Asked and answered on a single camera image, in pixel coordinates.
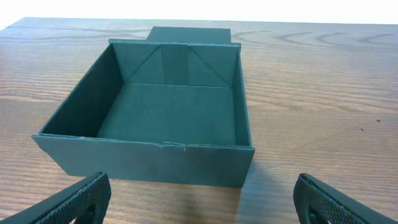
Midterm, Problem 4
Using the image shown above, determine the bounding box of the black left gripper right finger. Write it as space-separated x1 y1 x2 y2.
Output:
293 173 397 224

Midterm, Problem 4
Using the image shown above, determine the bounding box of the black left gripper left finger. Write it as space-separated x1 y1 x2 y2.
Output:
1 172 111 224

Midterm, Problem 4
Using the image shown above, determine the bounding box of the dark green cardboard box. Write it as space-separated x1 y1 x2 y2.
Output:
33 27 255 188

